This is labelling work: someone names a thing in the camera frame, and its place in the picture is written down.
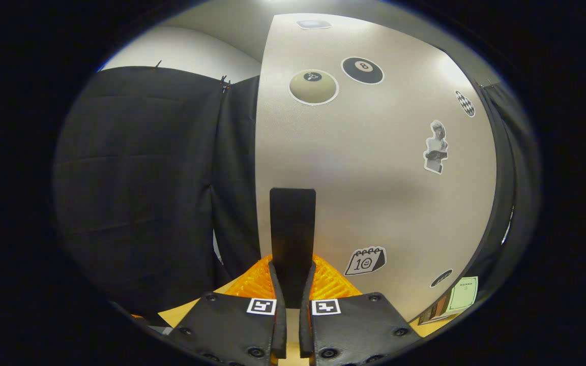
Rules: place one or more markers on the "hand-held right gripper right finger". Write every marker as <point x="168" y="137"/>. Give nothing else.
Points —
<point x="359" y="330"/>

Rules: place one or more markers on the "black backdrop cloth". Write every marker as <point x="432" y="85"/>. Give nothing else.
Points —
<point x="140" y="193"/>

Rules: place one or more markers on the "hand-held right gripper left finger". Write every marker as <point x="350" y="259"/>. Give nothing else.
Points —
<point x="232" y="330"/>

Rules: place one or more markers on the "beige cabinet door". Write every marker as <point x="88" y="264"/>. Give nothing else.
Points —
<point x="374" y="178"/>

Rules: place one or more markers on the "pale green booklet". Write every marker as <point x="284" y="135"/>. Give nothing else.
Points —
<point x="463" y="294"/>

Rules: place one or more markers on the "brown card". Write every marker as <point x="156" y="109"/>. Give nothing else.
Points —
<point x="433" y="311"/>

